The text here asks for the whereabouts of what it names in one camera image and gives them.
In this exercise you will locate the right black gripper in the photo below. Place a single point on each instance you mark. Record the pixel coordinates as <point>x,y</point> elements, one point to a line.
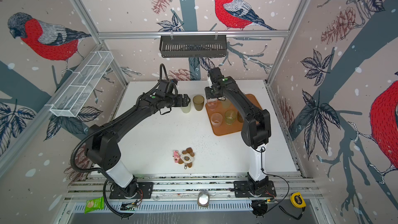
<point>209,93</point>

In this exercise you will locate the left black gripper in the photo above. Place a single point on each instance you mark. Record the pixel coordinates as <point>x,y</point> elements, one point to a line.
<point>180,102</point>

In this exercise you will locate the tall pale green glass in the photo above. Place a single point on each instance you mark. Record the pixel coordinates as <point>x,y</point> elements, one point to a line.
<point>186,109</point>

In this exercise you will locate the pink ribbed clear glass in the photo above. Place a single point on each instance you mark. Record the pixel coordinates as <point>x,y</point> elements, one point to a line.
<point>212,104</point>

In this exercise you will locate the tall brown textured glass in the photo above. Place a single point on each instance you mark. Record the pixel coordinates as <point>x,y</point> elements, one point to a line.
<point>198,101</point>

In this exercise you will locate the pale green textured glass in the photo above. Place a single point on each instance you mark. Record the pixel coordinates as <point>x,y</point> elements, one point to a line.
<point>226,103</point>

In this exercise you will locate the pink textured glass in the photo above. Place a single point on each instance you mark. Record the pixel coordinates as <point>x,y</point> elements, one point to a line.
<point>216,120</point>

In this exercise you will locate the bright green clear glass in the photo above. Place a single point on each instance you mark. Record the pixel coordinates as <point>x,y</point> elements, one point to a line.
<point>230,117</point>

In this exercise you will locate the short brown textured glass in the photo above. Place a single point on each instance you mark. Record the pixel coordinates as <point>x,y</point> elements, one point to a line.
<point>240,118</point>

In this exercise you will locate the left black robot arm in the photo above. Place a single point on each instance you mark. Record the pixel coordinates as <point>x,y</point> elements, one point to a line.
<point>102,145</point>

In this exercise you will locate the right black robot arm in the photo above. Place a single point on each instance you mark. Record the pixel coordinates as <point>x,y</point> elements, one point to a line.
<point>256,129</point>

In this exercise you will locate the brown plastic tray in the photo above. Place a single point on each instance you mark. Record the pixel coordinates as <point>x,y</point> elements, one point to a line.
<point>224,118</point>

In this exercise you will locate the pink small toy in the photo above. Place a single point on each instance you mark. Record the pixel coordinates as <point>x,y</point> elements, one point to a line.
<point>176,156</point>

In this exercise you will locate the silver round knob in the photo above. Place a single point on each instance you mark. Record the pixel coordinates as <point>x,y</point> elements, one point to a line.
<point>203,199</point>

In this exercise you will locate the yellow tape measure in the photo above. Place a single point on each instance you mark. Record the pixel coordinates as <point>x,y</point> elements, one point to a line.
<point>297,200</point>

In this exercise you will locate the green snack packet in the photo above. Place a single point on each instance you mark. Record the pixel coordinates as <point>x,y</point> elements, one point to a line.
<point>94,205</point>

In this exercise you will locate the black hanging wire basket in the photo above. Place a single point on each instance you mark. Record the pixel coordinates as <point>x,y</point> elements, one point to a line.
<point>193,46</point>

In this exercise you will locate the brown flower plush keychain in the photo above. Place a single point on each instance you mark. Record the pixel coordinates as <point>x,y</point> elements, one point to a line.
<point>187,158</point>

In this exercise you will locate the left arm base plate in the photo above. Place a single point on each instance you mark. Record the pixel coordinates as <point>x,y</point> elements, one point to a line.
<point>143,190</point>

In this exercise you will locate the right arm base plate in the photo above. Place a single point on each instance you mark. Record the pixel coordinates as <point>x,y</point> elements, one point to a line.
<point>248,189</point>

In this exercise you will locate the white mesh wall shelf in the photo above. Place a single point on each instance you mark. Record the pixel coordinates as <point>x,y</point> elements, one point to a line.
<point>74,97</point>

